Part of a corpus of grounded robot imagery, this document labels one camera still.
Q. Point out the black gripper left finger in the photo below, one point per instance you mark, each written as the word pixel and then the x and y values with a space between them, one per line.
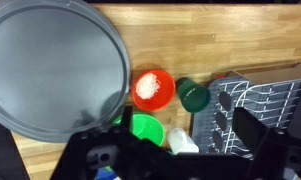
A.
pixel 73 160

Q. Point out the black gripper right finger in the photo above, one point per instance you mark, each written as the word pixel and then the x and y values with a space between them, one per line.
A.
pixel 276 153

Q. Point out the white granules heap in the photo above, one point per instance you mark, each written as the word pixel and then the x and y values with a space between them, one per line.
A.
pixel 147 86

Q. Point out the orange plastic bowl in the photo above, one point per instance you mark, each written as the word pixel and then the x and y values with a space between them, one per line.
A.
pixel 163 96

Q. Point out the blue plate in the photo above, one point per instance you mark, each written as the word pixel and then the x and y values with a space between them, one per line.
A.
pixel 105 174

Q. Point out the gray steel dish rack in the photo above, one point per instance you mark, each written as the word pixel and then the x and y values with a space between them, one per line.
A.
pixel 208 133

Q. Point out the green plastic bowl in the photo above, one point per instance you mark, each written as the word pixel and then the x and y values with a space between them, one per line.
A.
pixel 148 128

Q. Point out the white mug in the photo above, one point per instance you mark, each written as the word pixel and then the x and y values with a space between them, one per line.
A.
pixel 181 141

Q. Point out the gray round tray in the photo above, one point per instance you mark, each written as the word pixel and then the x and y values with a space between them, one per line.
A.
pixel 50 66

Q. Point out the dark green cup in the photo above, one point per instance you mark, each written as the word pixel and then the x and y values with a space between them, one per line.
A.
pixel 193 96

